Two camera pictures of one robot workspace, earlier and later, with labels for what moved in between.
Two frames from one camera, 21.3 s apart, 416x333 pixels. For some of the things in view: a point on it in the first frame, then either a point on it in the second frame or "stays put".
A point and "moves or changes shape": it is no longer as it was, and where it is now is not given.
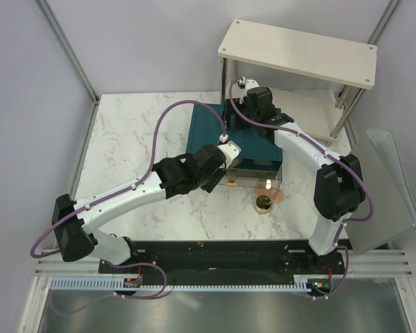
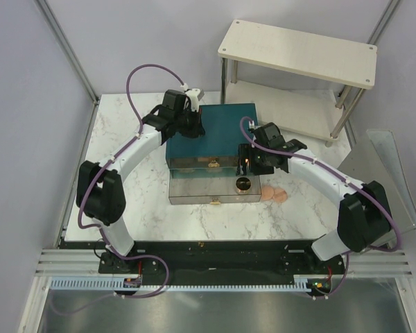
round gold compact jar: x=263 y=204 → x=243 y=185
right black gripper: x=229 y=112 → x=246 y=152
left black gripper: x=220 y=174 → x=197 y=130
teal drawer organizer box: x=260 y=162 moves or changes shape
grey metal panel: x=395 y=211 stays put
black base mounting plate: x=227 y=263 stays put
